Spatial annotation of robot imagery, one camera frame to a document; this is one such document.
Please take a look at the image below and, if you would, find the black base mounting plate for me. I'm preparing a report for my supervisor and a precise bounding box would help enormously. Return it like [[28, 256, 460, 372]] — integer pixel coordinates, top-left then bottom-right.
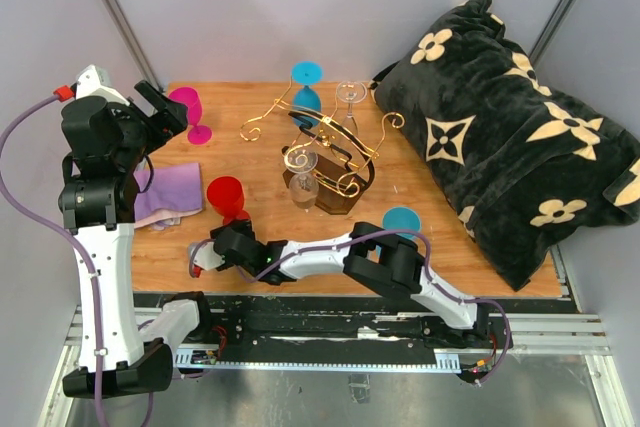
[[186, 295, 513, 369]]

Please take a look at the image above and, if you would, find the blue plastic wine glass back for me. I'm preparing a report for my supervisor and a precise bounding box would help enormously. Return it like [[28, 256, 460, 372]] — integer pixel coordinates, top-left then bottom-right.
[[291, 61, 323, 113]]

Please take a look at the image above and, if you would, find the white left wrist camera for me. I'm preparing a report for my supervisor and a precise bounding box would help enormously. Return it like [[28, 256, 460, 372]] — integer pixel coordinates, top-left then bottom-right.
[[54, 64, 129, 105]]

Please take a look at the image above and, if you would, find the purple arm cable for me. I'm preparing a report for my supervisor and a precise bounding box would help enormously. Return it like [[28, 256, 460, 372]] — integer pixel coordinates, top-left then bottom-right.
[[0, 94, 156, 427], [187, 227, 513, 388]]

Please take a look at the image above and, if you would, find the purple folded cloth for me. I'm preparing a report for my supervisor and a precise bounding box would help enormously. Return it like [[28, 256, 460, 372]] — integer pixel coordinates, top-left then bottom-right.
[[134, 163, 204, 230]]

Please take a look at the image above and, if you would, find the clear wine glass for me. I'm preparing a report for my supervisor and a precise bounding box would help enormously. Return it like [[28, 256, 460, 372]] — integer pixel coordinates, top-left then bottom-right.
[[336, 81, 368, 137], [284, 146, 319, 212]]

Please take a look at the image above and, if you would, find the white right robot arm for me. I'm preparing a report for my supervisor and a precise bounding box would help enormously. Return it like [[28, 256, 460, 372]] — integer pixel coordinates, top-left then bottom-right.
[[210, 220, 489, 347]]

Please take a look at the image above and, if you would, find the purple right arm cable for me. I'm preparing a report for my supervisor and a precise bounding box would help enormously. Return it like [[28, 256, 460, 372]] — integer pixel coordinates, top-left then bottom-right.
[[187, 227, 513, 388]]

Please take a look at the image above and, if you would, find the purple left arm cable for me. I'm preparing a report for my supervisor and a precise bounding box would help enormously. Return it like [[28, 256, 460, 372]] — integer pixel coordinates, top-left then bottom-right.
[[0, 94, 156, 427]]

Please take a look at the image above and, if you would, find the clear wine glass back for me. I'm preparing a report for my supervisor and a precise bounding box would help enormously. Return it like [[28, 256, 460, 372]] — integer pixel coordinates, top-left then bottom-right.
[[336, 81, 368, 137]]

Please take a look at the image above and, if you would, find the clear wine glass front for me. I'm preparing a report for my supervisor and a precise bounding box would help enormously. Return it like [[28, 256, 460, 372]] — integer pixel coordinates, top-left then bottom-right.
[[284, 146, 319, 212]]

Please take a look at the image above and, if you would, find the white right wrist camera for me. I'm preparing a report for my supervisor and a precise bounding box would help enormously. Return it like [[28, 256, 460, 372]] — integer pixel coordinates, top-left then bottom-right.
[[187, 241, 225, 278]]

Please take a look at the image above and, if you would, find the aluminium frame rail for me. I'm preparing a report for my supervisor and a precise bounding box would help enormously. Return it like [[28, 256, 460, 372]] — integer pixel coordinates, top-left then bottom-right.
[[64, 304, 616, 376]]

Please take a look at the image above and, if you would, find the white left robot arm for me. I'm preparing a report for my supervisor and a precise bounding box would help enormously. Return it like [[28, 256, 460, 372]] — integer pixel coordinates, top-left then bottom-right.
[[58, 81, 214, 399]]

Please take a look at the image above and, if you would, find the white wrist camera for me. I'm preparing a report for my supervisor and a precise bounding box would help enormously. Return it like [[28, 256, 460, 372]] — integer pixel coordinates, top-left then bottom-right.
[[54, 64, 129, 105], [187, 241, 225, 278]]

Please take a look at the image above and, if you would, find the red plastic wine glass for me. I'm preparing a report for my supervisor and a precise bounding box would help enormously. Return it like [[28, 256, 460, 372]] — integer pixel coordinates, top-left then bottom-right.
[[206, 176, 250, 225]]

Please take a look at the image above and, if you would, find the blue plastic wine glass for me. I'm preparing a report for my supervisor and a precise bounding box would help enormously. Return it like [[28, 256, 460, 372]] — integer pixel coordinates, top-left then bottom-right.
[[291, 61, 323, 113], [382, 206, 421, 240]]

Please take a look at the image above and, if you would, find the black floral plush pillow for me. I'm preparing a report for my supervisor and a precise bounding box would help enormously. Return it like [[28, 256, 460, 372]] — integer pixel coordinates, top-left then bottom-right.
[[370, 0, 639, 290]]

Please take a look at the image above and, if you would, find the blue plastic wine glass front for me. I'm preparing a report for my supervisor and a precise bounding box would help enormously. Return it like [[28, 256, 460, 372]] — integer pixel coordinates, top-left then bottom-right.
[[382, 206, 421, 240]]

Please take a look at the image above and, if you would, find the magenta plastic wine glass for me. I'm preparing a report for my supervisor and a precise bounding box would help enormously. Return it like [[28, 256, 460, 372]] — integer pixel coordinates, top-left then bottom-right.
[[169, 87, 212, 145]]

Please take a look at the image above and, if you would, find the gold wire wine glass rack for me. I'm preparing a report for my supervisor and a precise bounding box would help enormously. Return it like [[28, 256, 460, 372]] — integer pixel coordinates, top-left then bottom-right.
[[240, 80, 405, 215]]

